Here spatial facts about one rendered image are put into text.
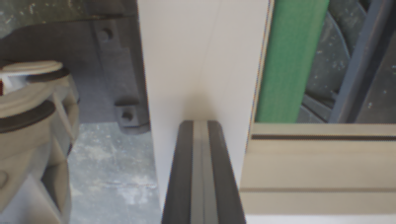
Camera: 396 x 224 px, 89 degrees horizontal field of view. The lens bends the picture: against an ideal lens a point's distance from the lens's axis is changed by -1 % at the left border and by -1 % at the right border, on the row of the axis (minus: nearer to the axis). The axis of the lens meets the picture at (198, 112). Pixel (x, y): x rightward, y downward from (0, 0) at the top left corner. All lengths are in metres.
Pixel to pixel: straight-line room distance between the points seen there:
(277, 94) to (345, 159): 0.08
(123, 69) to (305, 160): 0.81
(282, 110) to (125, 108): 0.83
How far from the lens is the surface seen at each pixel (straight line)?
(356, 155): 0.21
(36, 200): 0.42
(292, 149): 0.19
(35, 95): 0.60
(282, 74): 0.17
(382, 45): 0.59
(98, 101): 1.03
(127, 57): 0.89
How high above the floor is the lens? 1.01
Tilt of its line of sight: 62 degrees down
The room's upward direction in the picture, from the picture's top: 180 degrees clockwise
